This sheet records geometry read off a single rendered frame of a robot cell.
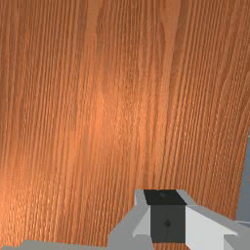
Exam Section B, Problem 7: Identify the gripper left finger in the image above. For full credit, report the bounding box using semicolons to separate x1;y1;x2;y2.
108;189;169;250

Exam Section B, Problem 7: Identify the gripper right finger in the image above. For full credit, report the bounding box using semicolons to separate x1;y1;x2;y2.
168;189;250;250

